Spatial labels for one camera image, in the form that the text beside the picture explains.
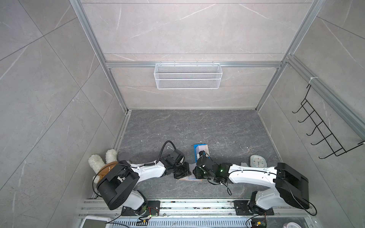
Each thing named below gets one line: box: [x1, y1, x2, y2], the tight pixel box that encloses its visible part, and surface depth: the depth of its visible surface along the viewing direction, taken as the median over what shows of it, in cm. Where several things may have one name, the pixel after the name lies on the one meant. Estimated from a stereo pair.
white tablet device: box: [79, 215, 112, 228], surface depth 67 cm
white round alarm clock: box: [249, 154, 268, 168], surface depth 90 cm
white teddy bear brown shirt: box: [87, 149, 119, 184], surface depth 82 cm
